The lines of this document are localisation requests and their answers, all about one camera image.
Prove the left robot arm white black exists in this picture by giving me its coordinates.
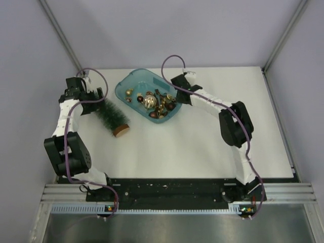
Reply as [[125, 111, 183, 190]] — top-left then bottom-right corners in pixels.
[[44, 76, 115, 201]]

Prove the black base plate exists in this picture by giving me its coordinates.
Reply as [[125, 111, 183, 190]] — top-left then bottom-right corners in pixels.
[[57, 177, 265, 211]]

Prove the brown ribbon gold berry sprig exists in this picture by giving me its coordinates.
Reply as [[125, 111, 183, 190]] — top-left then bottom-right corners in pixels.
[[153, 89, 177, 119]]

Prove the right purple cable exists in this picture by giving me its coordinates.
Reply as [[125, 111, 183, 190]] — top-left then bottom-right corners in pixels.
[[161, 54, 266, 220]]

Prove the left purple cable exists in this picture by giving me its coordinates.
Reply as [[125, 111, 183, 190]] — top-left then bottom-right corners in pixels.
[[63, 67, 120, 221]]

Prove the large silver gold bauble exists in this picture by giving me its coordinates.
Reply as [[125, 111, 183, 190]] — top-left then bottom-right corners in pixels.
[[143, 95, 157, 109]]

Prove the right aluminium corner post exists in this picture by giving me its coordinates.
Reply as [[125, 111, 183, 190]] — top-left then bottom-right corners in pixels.
[[262, 0, 310, 75]]

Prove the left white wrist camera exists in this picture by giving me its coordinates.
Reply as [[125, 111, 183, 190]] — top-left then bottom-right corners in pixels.
[[80, 70, 92, 86]]

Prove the teal plastic bin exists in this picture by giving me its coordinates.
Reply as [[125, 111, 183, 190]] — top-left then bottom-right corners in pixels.
[[115, 68, 182, 124]]

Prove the small gold bauble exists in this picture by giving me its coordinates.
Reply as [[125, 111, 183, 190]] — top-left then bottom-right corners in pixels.
[[125, 89, 133, 96]]

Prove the aluminium corner post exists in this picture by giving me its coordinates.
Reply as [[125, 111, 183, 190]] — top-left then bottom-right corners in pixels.
[[37, 0, 82, 71], [262, 0, 310, 75]]

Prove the left aluminium corner post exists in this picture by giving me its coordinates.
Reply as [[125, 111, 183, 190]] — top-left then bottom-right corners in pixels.
[[37, 0, 82, 71]]

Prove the aluminium front rail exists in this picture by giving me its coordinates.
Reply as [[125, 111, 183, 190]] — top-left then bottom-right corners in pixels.
[[41, 181, 316, 204]]

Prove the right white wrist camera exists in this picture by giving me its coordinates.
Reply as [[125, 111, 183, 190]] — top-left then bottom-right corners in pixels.
[[183, 71, 196, 80]]

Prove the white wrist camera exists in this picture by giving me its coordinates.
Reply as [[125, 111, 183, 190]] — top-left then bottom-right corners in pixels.
[[183, 71, 196, 80], [80, 70, 92, 86]]

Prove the small green christmas tree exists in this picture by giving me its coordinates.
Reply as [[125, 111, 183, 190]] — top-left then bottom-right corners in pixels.
[[96, 99, 130, 138]]

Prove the purple cable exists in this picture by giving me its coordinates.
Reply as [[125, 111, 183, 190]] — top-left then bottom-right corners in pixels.
[[63, 67, 120, 221], [161, 54, 266, 220]]

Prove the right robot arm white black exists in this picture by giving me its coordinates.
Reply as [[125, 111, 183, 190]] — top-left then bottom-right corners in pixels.
[[171, 72, 265, 202]]

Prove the white slotted cable duct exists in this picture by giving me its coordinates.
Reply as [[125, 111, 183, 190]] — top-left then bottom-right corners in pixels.
[[51, 204, 255, 216]]

